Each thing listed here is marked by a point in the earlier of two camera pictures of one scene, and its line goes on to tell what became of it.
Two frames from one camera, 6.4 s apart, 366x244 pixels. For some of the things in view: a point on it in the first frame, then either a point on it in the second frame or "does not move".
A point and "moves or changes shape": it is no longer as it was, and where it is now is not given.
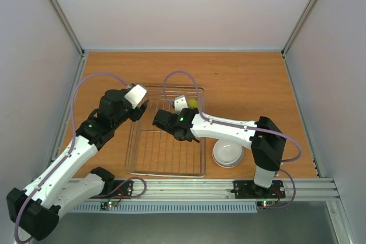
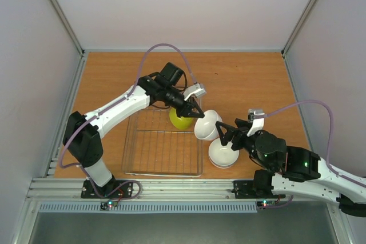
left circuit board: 107,205 does not move
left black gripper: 139,112 → 194,104
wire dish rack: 152,150 does not move
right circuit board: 263,204 does not move
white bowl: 227,154 moves or changes shape
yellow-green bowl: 193,103 moves or changes shape
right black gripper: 188,112 → 236,136
